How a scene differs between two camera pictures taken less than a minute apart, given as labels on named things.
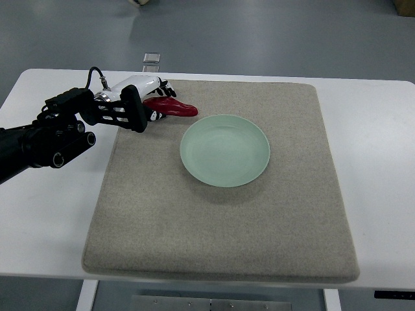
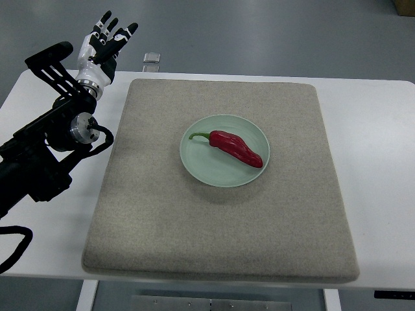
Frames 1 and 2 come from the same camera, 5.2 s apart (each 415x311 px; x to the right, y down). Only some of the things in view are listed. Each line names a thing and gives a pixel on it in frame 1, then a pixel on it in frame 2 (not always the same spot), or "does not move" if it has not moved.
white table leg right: (332, 299) does not move
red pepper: (170, 106) -> (233, 146)
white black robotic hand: (146, 85) -> (97, 57)
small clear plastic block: (152, 57) does not move
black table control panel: (394, 295) does not move
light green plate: (225, 150) does not move
